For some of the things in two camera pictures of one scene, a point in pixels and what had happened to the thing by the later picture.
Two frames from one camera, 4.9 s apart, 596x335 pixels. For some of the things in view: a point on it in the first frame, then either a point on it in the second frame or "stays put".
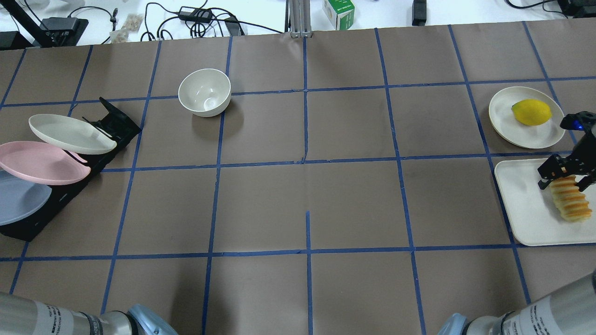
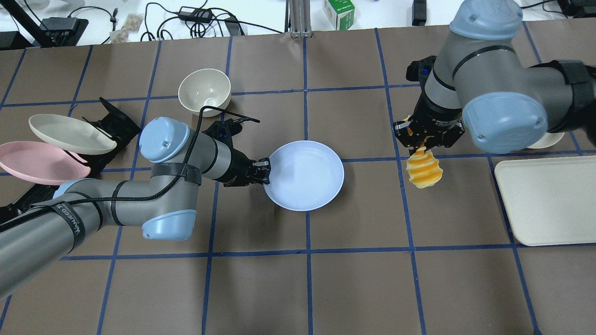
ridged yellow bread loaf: x=570 y=201 → x=423 y=170
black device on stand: x=53 y=31 stays put
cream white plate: x=71 y=135 stays put
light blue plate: x=19 y=198 → x=305 y=175
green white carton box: x=340 y=13 stays put
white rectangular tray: x=532 y=213 stays put
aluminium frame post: x=300 y=16 stays put
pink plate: x=41 y=164 stays put
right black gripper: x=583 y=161 → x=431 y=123
